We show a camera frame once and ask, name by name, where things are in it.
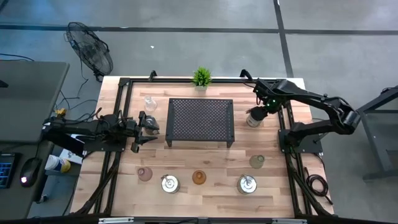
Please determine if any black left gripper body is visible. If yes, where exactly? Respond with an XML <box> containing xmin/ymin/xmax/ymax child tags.
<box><xmin>126</xmin><ymin>111</ymin><xmax>146</xmax><ymax>153</ymax></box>

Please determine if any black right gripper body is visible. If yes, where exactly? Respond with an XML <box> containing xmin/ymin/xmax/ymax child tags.
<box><xmin>252</xmin><ymin>105</ymin><xmax>270</xmax><ymax>122</ymax></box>

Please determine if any clear glass candlestick holder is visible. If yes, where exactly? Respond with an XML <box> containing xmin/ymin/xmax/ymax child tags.
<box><xmin>143</xmin><ymin>95</ymin><xmax>159</xmax><ymax>113</ymax></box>

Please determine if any pink glass candlestick holder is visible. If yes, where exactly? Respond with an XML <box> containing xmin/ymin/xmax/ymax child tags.
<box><xmin>137</xmin><ymin>166</ymin><xmax>154</xmax><ymax>182</ymax></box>

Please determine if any green glass candlestick holder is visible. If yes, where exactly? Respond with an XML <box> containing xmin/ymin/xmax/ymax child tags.
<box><xmin>249</xmin><ymin>154</ymin><xmax>266</xmax><ymax>170</ymax></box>

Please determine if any amber glass candlestick holder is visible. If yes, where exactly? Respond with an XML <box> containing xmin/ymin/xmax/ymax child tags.
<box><xmin>192</xmin><ymin>169</ymin><xmax>207</xmax><ymax>185</ymax></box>

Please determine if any black perforated metal riser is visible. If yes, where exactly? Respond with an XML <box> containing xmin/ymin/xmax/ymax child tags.
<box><xmin>165</xmin><ymin>98</ymin><xmax>236</xmax><ymax>148</ymax></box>

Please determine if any small green potted plant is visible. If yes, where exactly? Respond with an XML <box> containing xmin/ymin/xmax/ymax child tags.
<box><xmin>192</xmin><ymin>66</ymin><xmax>213</xmax><ymax>92</ymax></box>

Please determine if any white paper sheet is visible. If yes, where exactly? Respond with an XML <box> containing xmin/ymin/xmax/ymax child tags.
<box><xmin>58</xmin><ymin>134</ymin><xmax>85</xmax><ymax>165</ymax></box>

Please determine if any white canister yellow lid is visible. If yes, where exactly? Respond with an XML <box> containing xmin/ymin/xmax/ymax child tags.
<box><xmin>44</xmin><ymin>154</ymin><xmax>72</xmax><ymax>174</ymax></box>

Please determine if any black floor fan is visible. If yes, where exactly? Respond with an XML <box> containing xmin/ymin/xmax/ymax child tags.
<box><xmin>64</xmin><ymin>21</ymin><xmax>114</xmax><ymax>82</ymax></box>

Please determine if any light grey desk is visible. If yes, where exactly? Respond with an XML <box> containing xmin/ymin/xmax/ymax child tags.
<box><xmin>0</xmin><ymin>60</ymin><xmax>70</xmax><ymax>144</ymax></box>

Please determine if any black computer mouse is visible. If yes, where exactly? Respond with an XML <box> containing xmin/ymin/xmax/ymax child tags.
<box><xmin>19</xmin><ymin>157</ymin><xmax>43</xmax><ymax>188</ymax></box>

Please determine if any black backlit keyboard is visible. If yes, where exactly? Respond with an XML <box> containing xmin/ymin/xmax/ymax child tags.
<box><xmin>0</xmin><ymin>152</ymin><xmax>18</xmax><ymax>190</ymax></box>

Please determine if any dark grey desk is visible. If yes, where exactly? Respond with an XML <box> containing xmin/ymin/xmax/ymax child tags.
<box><xmin>0</xmin><ymin>141</ymin><xmax>54</xmax><ymax>220</ymax></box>

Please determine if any black aluminium table frame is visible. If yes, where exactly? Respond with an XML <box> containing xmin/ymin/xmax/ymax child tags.
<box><xmin>70</xmin><ymin>68</ymin><xmax>336</xmax><ymax>218</ymax></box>

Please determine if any black fan power cable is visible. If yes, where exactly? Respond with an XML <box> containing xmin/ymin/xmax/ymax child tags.
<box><xmin>76</xmin><ymin>58</ymin><xmax>90</xmax><ymax>98</ymax></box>

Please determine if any coiled black cable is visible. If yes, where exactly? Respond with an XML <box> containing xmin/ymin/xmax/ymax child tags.
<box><xmin>303</xmin><ymin>166</ymin><xmax>334</xmax><ymax>206</ymax></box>

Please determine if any black metal table frame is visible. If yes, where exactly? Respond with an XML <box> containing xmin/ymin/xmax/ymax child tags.
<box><xmin>356</xmin><ymin>85</ymin><xmax>398</xmax><ymax>181</ymax></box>

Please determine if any black rail with silver brackets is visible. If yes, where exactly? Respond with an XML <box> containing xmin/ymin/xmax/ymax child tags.
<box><xmin>0</xmin><ymin>214</ymin><xmax>398</xmax><ymax>224</ymax></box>

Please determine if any thin black floor cable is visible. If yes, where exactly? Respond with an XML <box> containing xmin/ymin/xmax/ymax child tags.
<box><xmin>0</xmin><ymin>52</ymin><xmax>35</xmax><ymax>62</ymax></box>

